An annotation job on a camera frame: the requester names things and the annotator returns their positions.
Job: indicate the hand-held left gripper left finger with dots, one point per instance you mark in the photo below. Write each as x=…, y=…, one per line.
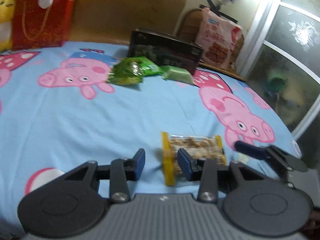
x=138, y=165

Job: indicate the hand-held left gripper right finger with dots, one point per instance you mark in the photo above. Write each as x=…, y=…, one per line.
x=183, y=165

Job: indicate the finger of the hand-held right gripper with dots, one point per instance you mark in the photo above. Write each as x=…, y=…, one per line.
x=250, y=148

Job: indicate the clear yellow-edged snack packet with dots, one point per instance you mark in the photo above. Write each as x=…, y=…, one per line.
x=192, y=145

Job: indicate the green cake packet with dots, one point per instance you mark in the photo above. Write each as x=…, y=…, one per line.
x=178, y=75

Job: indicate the green snack packet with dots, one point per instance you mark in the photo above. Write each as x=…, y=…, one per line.
x=130, y=72

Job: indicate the black cardboard box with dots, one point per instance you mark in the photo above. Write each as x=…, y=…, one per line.
x=165, y=50

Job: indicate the printed cartoon bedsheet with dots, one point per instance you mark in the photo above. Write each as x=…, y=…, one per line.
x=100, y=120

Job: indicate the frosted glass door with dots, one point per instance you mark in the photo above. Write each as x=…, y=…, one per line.
x=287, y=55

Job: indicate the large pink snack bag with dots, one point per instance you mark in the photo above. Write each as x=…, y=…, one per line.
x=217, y=42

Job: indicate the black tape strip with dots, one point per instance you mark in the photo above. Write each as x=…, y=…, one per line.
x=212, y=5

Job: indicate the wooden board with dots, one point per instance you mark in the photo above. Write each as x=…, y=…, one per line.
x=125, y=5

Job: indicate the red gift bag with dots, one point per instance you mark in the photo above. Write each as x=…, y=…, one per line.
x=42, y=20

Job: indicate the yellow plush duck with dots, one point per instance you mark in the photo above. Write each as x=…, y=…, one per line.
x=5, y=17

